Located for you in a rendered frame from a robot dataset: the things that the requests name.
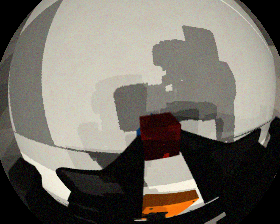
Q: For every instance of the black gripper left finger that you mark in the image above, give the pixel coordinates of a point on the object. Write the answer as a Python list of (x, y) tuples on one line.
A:
[(123, 179)]

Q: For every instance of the blue cube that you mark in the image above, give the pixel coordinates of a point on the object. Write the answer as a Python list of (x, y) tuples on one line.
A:
[(138, 132)]

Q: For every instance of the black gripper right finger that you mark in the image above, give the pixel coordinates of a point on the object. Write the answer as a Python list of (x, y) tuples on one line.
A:
[(211, 161)]

